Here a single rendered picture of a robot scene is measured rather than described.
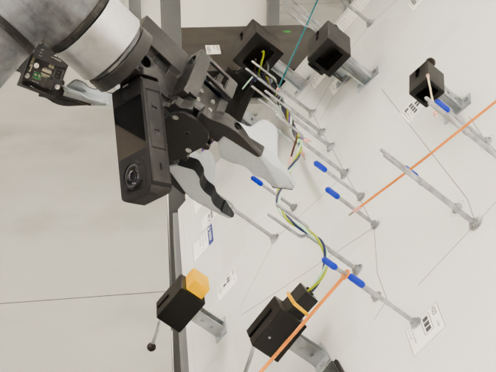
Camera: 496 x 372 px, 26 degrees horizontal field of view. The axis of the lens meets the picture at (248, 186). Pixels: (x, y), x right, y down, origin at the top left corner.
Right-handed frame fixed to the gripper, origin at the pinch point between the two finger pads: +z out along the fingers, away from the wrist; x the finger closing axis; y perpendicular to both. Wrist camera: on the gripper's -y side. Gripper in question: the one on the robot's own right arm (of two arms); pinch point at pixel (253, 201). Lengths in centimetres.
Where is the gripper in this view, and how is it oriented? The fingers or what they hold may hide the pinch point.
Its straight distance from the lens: 106.8
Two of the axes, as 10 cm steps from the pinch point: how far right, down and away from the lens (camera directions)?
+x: -7.0, 3.4, 6.2
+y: 2.4, -7.1, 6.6
